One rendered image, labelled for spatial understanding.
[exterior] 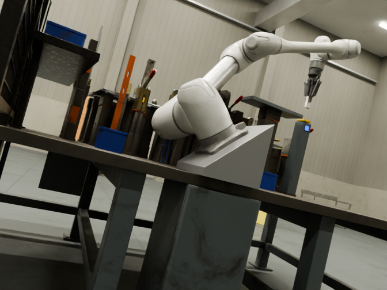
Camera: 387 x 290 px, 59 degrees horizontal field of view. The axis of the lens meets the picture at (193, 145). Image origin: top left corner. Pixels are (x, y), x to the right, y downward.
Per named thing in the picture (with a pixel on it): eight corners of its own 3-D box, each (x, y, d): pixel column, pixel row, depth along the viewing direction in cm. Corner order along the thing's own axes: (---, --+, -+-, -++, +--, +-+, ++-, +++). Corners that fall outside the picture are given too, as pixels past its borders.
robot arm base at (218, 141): (258, 127, 133) (251, 114, 132) (212, 155, 126) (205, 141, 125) (235, 129, 150) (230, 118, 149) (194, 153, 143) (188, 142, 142)
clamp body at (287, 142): (279, 193, 229) (292, 140, 231) (292, 195, 218) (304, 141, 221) (271, 190, 226) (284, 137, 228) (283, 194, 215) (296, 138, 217)
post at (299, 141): (287, 194, 209) (303, 125, 212) (295, 196, 202) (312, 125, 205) (277, 191, 205) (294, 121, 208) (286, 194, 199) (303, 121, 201)
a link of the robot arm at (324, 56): (305, 58, 209) (325, 57, 200) (311, 34, 210) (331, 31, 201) (314, 65, 217) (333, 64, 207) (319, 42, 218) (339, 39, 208)
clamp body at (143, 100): (131, 156, 181) (147, 92, 184) (136, 157, 173) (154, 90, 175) (118, 153, 179) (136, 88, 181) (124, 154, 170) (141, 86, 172)
